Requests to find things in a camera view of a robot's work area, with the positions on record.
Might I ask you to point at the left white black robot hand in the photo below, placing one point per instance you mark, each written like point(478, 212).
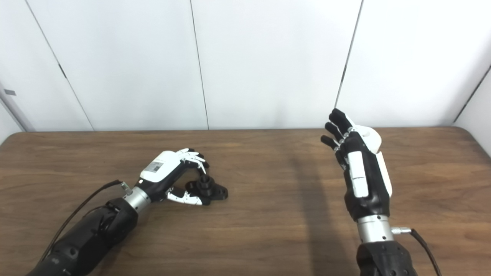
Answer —
point(159, 166)

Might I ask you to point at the black flanged holder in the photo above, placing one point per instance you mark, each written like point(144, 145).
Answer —
point(215, 191)

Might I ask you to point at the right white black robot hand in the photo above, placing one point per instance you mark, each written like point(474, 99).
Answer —
point(360, 176)

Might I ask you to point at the small grey wall tag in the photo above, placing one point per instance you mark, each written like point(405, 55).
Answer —
point(10, 92)

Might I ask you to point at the grey wall corner strip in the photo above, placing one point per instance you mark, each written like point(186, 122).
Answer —
point(24, 124)

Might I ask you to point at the round white cylinder piece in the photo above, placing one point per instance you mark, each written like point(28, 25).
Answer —
point(370, 136)

